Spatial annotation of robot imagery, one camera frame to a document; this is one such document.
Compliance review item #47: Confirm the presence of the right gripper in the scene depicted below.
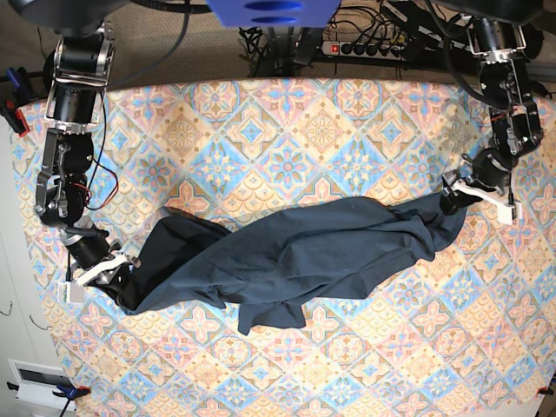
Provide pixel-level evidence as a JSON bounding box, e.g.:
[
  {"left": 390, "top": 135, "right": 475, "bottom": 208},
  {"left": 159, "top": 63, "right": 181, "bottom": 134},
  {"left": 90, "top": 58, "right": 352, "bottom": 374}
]
[{"left": 60, "top": 216, "right": 139, "bottom": 310}]

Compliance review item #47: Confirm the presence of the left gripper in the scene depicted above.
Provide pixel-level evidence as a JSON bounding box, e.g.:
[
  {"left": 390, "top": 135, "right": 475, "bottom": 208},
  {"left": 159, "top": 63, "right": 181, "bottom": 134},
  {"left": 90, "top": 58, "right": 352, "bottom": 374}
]
[{"left": 440, "top": 148, "right": 518, "bottom": 215}]

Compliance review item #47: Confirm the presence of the dark navy t-shirt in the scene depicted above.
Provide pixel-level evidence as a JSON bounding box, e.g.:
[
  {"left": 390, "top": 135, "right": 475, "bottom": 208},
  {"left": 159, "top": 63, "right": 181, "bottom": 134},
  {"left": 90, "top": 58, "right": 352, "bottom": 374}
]
[{"left": 117, "top": 194, "right": 467, "bottom": 334}]

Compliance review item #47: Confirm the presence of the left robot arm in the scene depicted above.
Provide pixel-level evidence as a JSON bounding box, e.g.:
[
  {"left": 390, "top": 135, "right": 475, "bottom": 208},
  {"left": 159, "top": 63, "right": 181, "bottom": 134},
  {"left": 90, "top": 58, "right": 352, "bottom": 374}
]
[{"left": 432, "top": 1, "right": 544, "bottom": 216}]

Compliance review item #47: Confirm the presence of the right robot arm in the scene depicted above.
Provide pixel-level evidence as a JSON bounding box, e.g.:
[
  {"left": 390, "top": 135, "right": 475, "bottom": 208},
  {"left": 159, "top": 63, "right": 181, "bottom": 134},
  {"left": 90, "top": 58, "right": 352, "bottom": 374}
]
[{"left": 10, "top": 1, "right": 139, "bottom": 303}]

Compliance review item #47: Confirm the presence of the blue clamp lower left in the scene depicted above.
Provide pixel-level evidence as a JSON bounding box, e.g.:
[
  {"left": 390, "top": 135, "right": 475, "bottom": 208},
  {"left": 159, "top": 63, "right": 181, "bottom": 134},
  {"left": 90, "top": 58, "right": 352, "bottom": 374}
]
[{"left": 6, "top": 382, "right": 91, "bottom": 411}]

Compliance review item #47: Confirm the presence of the patterned colourful tablecloth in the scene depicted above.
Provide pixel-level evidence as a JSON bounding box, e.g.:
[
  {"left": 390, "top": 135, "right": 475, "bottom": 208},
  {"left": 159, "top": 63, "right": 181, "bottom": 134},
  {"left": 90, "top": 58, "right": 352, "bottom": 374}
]
[{"left": 7, "top": 80, "right": 555, "bottom": 416}]

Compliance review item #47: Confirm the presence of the red black clamp upper left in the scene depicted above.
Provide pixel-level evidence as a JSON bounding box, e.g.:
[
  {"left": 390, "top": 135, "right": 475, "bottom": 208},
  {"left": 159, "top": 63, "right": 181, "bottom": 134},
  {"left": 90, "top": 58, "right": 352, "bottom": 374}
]
[{"left": 1, "top": 67, "right": 32, "bottom": 137}]

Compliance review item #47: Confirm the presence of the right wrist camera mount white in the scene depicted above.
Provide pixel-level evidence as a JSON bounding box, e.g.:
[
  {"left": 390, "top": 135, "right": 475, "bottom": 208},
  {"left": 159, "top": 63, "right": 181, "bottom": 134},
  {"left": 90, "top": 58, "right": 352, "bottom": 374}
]
[{"left": 56, "top": 251, "right": 141, "bottom": 304}]

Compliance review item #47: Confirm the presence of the white power strip red switch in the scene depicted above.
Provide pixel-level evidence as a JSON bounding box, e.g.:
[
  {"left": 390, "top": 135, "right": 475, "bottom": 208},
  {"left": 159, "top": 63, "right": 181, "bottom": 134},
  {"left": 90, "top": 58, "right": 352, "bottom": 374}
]
[{"left": 321, "top": 41, "right": 404, "bottom": 61}]

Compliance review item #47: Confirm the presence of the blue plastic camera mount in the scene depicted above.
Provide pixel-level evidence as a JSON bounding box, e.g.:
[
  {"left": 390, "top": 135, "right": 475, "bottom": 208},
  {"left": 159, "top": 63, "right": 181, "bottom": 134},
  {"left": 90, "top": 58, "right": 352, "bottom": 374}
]
[{"left": 206, "top": 0, "right": 341, "bottom": 29}]

